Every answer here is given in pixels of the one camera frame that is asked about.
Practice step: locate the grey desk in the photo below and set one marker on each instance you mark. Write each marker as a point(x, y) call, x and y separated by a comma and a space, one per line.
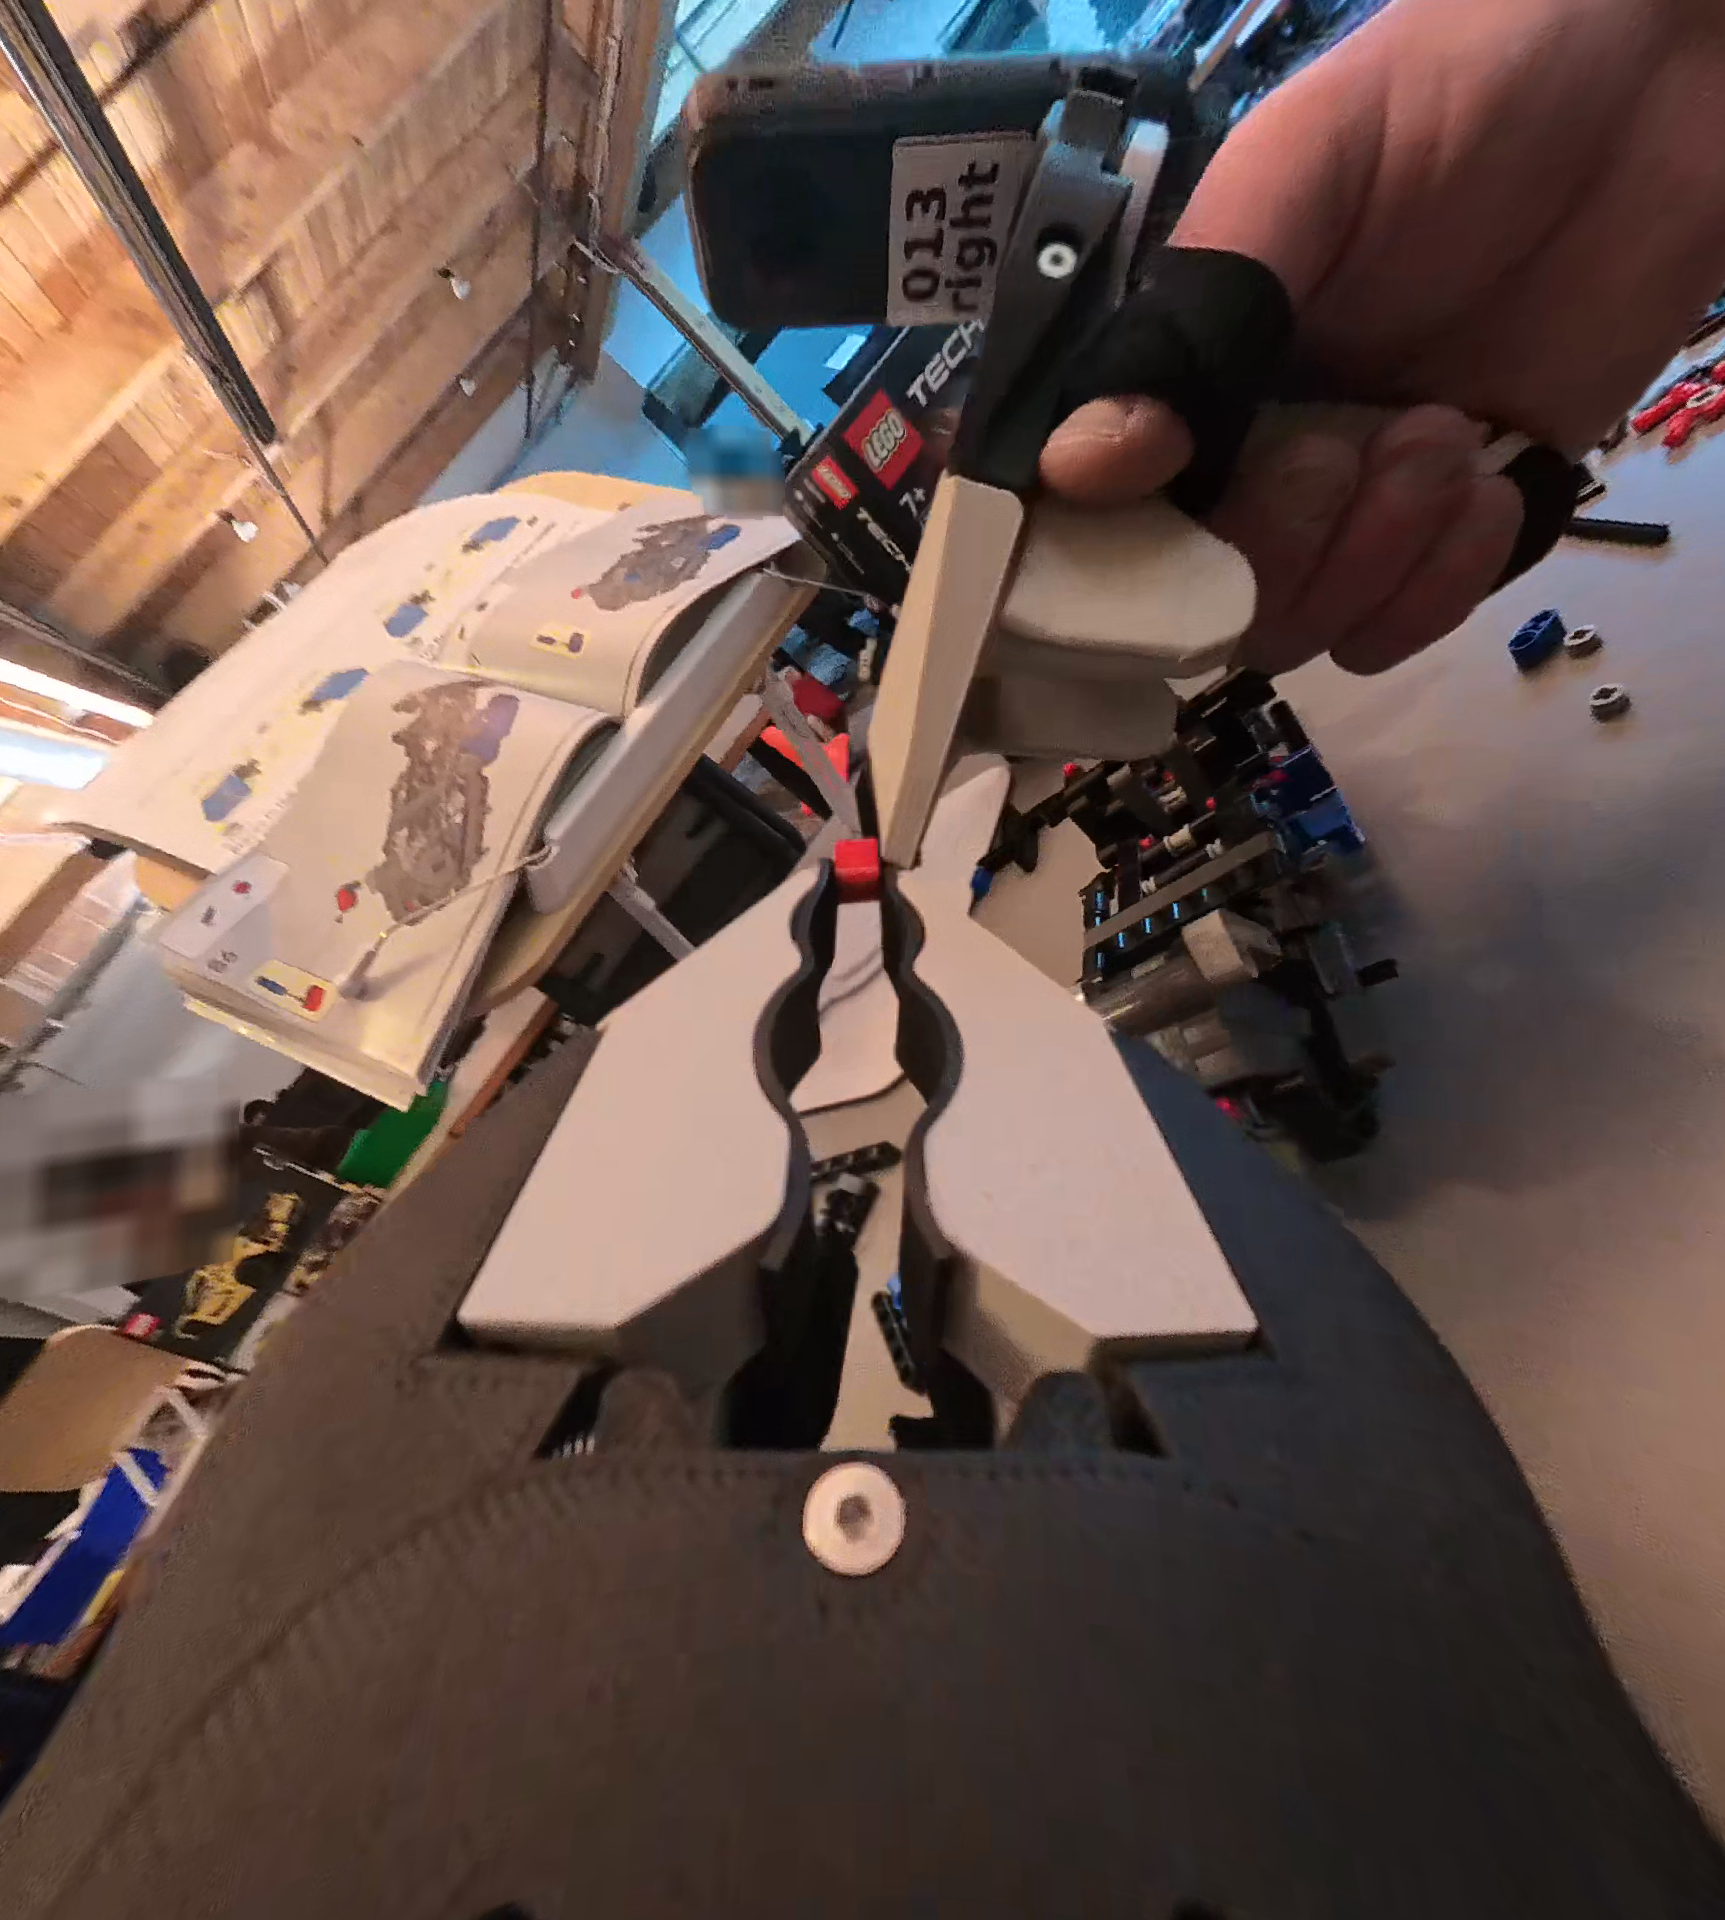
point(1628, 1050)

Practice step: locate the green object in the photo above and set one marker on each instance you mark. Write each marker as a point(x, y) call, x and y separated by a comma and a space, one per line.
point(391, 1140)

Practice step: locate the black bent beam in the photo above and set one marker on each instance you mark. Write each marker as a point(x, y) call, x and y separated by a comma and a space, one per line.
point(856, 1159)

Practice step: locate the pile of small brick pieces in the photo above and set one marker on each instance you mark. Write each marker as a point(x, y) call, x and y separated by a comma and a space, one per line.
point(1702, 399)

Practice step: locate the toy set box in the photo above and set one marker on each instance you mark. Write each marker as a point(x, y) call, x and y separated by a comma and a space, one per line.
point(877, 450)

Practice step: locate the instruction booklet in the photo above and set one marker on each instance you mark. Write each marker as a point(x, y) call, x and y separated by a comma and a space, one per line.
point(426, 780)

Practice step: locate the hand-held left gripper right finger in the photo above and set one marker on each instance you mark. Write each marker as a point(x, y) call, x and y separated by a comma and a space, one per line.
point(1088, 1201)

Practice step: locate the small red connector brick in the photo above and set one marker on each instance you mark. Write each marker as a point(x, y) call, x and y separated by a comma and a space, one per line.
point(857, 866)

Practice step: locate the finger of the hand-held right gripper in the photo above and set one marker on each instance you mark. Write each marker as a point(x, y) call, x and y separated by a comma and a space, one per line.
point(1074, 712)
point(954, 645)

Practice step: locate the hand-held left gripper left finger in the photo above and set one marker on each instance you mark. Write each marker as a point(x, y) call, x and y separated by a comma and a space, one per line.
point(623, 1201)

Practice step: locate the toy brick vehicle chassis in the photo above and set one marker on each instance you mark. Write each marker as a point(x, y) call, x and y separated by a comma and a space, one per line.
point(1194, 930)

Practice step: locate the blue connector brick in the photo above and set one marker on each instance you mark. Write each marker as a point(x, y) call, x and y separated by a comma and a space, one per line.
point(1537, 634)

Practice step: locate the person's right hand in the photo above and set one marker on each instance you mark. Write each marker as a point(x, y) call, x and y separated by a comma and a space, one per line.
point(1477, 225)

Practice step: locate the long black axle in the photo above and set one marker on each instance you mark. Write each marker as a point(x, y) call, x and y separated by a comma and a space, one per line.
point(1619, 530)

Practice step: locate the black holed beam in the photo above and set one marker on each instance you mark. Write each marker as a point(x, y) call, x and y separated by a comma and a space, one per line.
point(896, 1335)

